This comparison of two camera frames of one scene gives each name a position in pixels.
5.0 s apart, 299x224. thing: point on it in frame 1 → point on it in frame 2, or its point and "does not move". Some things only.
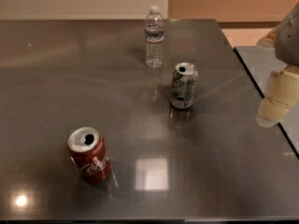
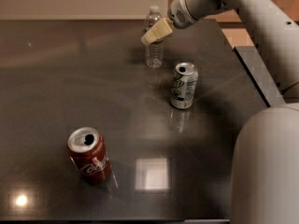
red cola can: (90, 155) does not move
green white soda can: (183, 85) does not move
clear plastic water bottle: (154, 38) does not move
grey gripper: (289, 42) → (178, 13)
